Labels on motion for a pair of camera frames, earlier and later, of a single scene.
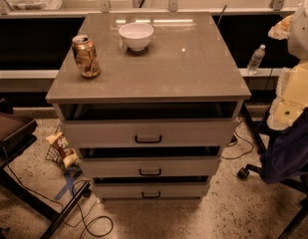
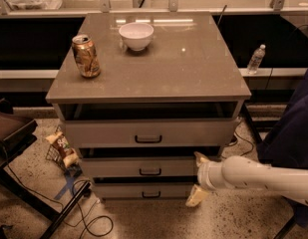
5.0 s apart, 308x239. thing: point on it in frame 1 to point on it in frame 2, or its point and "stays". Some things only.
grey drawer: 152,191 stays
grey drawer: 150,167 stays
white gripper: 302,37 to 204,175
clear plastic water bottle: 255,60 stays
